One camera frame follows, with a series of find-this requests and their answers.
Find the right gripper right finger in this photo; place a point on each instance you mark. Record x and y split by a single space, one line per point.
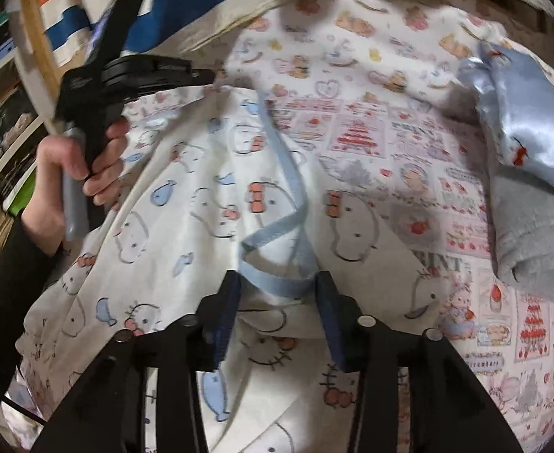
450 411

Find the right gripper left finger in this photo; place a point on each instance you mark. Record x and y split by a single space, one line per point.
104 410

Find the white cartoon cat pants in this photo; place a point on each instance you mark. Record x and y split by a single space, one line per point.
197 183

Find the person's left hand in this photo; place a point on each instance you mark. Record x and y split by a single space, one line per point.
43 218

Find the pink strawberry print sheet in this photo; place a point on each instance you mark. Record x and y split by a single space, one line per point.
427 172

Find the green storage box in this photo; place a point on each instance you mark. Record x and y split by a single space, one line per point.
20 195

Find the bear print white sheet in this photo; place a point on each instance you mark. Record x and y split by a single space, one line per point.
403 52

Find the folded grey blue clothes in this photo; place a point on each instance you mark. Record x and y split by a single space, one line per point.
515 104

